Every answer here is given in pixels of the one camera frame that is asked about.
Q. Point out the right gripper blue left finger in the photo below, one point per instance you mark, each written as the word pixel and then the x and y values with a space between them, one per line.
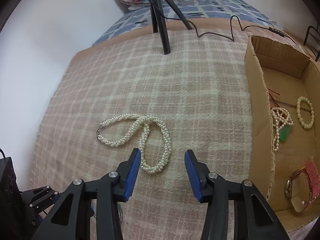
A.
pixel 70 216

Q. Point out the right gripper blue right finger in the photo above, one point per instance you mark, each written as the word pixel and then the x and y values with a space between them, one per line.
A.
pixel 253 217

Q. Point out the red strap watch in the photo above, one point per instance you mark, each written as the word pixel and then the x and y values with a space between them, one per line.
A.
pixel 303 184

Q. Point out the beige checked blanket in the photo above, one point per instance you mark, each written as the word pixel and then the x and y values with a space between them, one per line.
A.
pixel 125 93

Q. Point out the open cardboard box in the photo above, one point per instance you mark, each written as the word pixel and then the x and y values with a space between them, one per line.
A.
pixel 284 88

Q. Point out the black clothes rack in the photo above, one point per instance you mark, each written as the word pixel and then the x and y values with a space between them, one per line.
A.
pixel 311 41

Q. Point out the blue patterned bed sheet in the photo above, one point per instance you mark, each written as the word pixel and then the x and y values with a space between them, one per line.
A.
pixel 139 15

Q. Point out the black tripod stand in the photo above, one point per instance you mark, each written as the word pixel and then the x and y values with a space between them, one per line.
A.
pixel 159 24

